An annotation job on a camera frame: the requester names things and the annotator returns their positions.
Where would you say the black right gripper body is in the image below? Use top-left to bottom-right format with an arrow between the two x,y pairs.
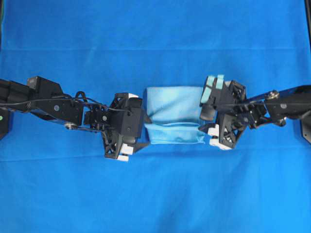
200,75 -> 246,150

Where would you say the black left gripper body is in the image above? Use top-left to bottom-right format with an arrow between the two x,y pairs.
102,93 -> 144,161

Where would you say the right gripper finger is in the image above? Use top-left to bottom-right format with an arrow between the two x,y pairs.
198,123 -> 216,133
200,104 -> 214,120

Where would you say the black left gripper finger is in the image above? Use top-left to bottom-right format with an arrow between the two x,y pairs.
132,142 -> 149,153
143,113 -> 152,124

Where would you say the light blue towel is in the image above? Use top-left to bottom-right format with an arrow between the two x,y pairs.
145,86 -> 205,145

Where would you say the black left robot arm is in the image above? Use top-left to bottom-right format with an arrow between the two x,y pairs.
0,76 -> 150,162

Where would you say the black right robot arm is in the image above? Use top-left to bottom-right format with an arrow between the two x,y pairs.
144,75 -> 311,150

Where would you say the blue table cloth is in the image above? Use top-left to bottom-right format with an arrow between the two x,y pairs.
0,0 -> 311,233

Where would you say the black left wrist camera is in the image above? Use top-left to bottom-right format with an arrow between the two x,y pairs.
27,76 -> 63,99

